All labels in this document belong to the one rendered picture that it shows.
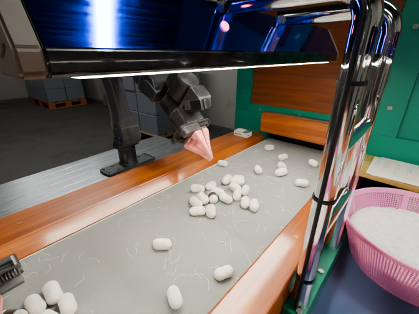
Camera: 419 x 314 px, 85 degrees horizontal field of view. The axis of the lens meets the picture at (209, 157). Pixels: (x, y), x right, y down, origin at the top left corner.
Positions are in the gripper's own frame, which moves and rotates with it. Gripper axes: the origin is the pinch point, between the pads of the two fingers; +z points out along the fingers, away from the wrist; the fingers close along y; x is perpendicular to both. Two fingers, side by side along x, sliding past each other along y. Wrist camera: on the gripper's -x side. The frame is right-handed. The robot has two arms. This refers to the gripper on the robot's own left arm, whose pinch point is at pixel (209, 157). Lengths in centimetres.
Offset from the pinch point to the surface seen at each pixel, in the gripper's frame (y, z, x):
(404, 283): -0.3, 38.3, -19.8
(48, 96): 100, -377, 388
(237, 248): -13.7, 19.4, -6.3
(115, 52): -30.8, -1.3, -30.2
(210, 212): -10.9, 11.5, -2.0
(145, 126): 118, -126, 185
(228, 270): -19.4, 20.2, -9.1
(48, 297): -39.0, 8.4, 0.6
